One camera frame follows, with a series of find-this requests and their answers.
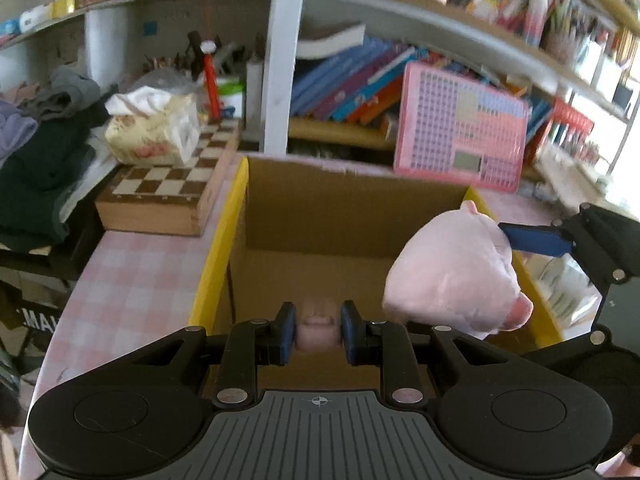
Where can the red box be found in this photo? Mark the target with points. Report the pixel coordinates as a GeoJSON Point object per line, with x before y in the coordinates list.
{"type": "Point", "coordinates": [565, 125]}

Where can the dark green cloth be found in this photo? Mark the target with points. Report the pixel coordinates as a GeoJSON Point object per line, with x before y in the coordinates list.
{"type": "Point", "coordinates": [40, 180]}

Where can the pink printed table mat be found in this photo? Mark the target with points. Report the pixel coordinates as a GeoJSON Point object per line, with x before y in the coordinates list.
{"type": "Point", "coordinates": [130, 285]}

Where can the white shelf unit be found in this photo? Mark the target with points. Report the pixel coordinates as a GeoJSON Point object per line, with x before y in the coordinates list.
{"type": "Point", "coordinates": [280, 85]}

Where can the small pale pink toy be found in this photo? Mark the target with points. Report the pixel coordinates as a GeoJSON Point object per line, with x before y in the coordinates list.
{"type": "Point", "coordinates": [317, 327]}

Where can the red stick with white cap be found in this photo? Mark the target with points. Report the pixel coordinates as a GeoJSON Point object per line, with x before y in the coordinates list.
{"type": "Point", "coordinates": [212, 85]}

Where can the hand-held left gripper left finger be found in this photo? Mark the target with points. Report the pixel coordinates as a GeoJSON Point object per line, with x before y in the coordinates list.
{"type": "Point", "coordinates": [285, 335]}

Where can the floral tissue pack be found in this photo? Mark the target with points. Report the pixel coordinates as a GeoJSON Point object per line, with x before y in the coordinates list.
{"type": "Point", "coordinates": [150, 130]}

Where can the wooden chessboard box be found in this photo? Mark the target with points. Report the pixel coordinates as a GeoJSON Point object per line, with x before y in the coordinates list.
{"type": "Point", "coordinates": [165, 180]}

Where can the purple cloth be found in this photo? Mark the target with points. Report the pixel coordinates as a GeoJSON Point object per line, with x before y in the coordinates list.
{"type": "Point", "coordinates": [12, 130]}

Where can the green and white container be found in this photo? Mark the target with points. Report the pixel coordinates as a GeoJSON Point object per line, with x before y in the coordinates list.
{"type": "Point", "coordinates": [231, 97]}

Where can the bundle of pencils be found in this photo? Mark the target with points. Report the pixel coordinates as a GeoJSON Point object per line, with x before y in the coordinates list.
{"type": "Point", "coordinates": [165, 62]}

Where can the pink pig plush toy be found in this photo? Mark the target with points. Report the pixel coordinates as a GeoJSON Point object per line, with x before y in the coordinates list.
{"type": "Point", "coordinates": [450, 270]}

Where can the row of blue books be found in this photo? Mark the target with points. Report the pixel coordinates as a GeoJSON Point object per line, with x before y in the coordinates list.
{"type": "Point", "coordinates": [537, 110]}

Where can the white open book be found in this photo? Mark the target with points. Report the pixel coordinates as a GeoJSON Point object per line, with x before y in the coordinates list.
{"type": "Point", "coordinates": [330, 40]}

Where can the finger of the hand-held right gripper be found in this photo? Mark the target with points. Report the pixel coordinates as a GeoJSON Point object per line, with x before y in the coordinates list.
{"type": "Point", "coordinates": [590, 341]}
{"type": "Point", "coordinates": [537, 240]}

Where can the grey cloth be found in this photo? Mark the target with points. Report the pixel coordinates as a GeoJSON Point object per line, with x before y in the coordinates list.
{"type": "Point", "coordinates": [70, 92]}

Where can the row of colourful books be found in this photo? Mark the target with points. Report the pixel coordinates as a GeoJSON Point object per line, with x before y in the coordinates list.
{"type": "Point", "coordinates": [345, 85]}

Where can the yellow cardboard box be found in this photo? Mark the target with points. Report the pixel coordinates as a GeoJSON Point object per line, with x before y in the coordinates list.
{"type": "Point", "coordinates": [325, 220]}

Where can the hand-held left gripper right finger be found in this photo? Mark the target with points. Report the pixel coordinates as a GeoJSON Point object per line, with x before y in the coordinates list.
{"type": "Point", "coordinates": [351, 335]}

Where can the stack of papers and books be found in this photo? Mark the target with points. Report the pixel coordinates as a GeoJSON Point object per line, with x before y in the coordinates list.
{"type": "Point", "coordinates": [570, 290]}

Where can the row of upright shelf books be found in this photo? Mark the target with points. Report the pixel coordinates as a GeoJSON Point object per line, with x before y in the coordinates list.
{"type": "Point", "coordinates": [545, 0]}

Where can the pink learning tablet toy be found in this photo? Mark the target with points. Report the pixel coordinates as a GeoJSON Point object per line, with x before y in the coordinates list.
{"type": "Point", "coordinates": [460, 125]}

